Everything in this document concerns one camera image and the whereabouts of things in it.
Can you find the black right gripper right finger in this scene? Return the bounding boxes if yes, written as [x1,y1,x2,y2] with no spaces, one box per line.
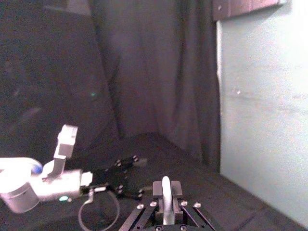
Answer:
[170,180,218,231]

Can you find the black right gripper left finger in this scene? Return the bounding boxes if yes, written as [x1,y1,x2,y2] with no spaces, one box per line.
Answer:
[117,180,167,231]

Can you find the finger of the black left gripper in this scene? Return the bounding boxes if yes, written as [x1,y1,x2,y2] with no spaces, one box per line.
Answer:
[105,154,148,174]
[115,184,154,201]

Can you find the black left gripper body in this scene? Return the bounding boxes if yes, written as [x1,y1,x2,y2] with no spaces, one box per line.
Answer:
[80,167,128,196]

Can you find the small white plastic piece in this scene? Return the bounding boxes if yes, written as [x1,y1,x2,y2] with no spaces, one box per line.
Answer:
[161,176,174,226]

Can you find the black cloth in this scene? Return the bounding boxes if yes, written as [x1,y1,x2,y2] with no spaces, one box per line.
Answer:
[0,0,308,231]

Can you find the dark panel on wall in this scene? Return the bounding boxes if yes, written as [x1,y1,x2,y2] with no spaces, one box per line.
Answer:
[212,0,287,22]

